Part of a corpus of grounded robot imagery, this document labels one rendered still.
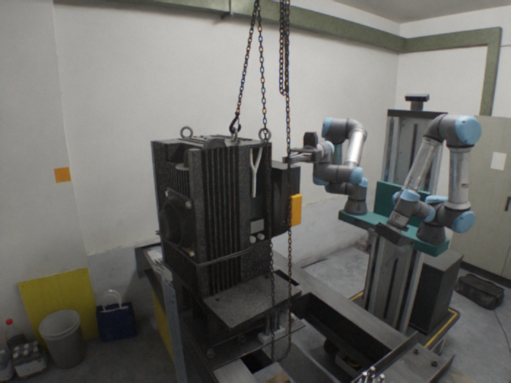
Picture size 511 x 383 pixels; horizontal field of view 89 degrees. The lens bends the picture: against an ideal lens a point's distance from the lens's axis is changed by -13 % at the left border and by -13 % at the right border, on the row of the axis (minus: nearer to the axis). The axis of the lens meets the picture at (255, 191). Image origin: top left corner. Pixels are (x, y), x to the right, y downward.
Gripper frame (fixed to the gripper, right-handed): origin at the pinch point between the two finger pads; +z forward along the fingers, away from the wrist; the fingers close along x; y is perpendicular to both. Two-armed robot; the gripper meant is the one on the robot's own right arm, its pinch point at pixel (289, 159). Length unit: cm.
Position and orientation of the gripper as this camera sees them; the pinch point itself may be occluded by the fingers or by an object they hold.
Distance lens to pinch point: 111.7
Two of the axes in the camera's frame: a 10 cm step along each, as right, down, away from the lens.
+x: -7.7, -1.5, 6.2
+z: -6.4, 2.5, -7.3
